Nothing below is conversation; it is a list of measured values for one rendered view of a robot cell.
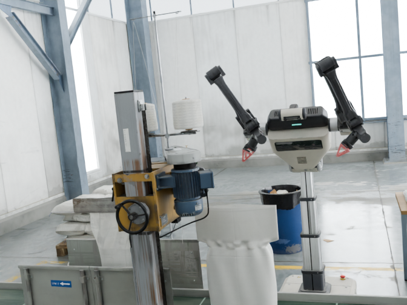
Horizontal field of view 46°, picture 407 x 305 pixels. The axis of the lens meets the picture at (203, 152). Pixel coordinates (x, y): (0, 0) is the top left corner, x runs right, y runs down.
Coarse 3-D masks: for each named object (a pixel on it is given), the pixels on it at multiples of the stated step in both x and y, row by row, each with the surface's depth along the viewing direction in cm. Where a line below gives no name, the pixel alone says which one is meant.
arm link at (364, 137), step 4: (360, 116) 265; (348, 124) 266; (360, 124) 267; (352, 128) 268; (356, 128) 266; (360, 128) 263; (360, 132) 261; (364, 132) 260; (360, 136) 261; (364, 136) 260; (368, 136) 261; (360, 140) 261; (364, 140) 261; (368, 140) 262
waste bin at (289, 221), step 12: (264, 192) 516; (300, 192) 489; (264, 204) 494; (276, 204) 483; (288, 204) 481; (288, 216) 484; (300, 216) 492; (288, 228) 486; (300, 228) 493; (288, 240) 488; (300, 240) 494; (276, 252) 495; (288, 252) 490
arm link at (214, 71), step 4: (212, 68) 279; (216, 68) 278; (208, 72) 279; (212, 72) 278; (216, 72) 278; (220, 72) 279; (208, 76) 278; (212, 76) 278; (216, 76) 280; (236, 112) 293; (248, 112) 295; (236, 116) 297; (252, 116) 294; (240, 120) 295; (240, 124) 295; (244, 128) 296
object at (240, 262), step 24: (216, 216) 276; (240, 216) 270; (264, 216) 270; (216, 240) 278; (240, 240) 272; (264, 240) 271; (216, 264) 277; (240, 264) 272; (264, 264) 270; (216, 288) 280; (240, 288) 273; (264, 288) 270
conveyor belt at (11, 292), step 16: (0, 304) 336; (16, 304) 333; (176, 304) 307; (192, 304) 305; (208, 304) 302; (288, 304) 291; (304, 304) 289; (320, 304) 287; (336, 304) 285; (352, 304) 283; (368, 304) 281
